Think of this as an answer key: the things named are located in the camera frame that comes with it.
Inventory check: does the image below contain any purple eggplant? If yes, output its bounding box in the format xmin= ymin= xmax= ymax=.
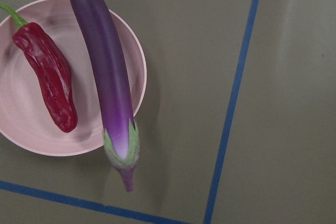
xmin=70 ymin=0 xmax=140 ymax=191

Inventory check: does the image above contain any pink plate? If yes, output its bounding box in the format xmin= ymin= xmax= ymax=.
xmin=0 ymin=0 xmax=148 ymax=157

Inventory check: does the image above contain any red chili pepper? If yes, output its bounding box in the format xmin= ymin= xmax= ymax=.
xmin=1 ymin=3 xmax=78 ymax=133

